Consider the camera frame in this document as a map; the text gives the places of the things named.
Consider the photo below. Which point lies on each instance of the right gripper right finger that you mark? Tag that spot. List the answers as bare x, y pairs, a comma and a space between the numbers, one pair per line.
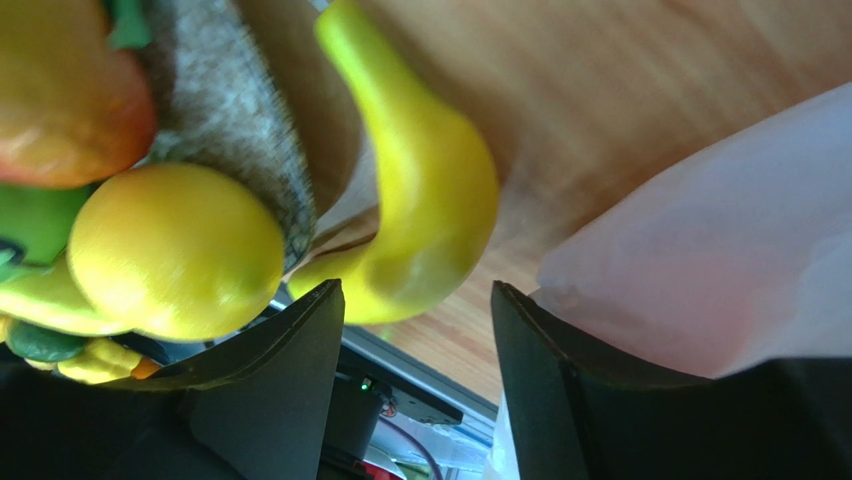
580, 408

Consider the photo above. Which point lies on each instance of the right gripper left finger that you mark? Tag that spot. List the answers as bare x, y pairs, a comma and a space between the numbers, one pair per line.
252, 407

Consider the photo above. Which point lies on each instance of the yellow fake lemon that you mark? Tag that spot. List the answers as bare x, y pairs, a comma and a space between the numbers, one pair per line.
178, 252

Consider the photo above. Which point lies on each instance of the white plastic bag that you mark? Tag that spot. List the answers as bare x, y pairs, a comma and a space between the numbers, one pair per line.
736, 256

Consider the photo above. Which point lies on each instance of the single yellow fake banana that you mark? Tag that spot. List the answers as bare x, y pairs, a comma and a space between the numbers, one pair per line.
438, 190

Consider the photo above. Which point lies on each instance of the green fake melon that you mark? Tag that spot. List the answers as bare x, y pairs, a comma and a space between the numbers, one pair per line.
35, 227

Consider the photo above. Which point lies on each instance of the yellow fake banana bunch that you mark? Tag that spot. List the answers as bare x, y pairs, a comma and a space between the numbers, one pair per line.
49, 323

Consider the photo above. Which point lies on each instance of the speckled round plate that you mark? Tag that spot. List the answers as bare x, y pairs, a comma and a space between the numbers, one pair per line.
219, 106

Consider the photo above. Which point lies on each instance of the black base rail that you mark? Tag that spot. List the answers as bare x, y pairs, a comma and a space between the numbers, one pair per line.
428, 416

